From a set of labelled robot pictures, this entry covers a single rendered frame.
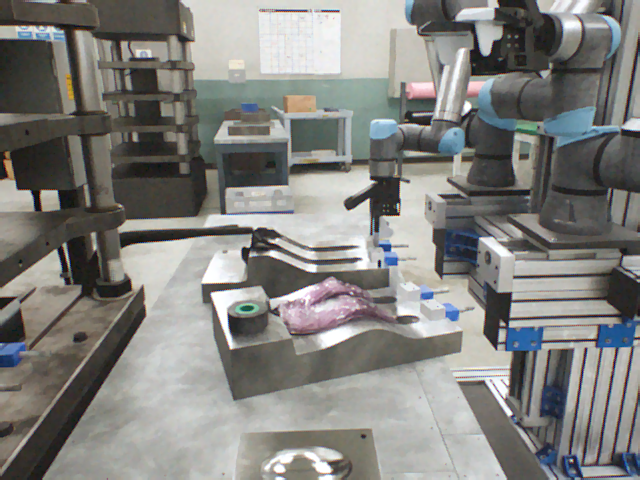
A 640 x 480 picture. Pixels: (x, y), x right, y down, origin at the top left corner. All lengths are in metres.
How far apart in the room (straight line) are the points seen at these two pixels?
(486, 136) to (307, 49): 6.18
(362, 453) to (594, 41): 0.72
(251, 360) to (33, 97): 0.97
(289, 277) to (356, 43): 6.66
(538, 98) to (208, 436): 0.81
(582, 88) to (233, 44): 6.93
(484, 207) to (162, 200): 3.99
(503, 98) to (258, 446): 0.74
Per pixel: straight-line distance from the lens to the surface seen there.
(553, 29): 0.89
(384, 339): 1.06
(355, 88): 7.84
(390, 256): 1.41
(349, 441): 0.81
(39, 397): 1.18
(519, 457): 1.89
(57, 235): 1.36
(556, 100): 0.96
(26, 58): 1.60
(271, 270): 1.34
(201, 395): 1.04
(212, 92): 7.70
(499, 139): 1.69
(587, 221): 1.26
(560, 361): 1.72
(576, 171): 1.25
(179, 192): 5.21
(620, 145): 1.20
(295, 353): 1.00
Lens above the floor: 1.39
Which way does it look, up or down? 17 degrees down
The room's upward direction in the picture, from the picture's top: straight up
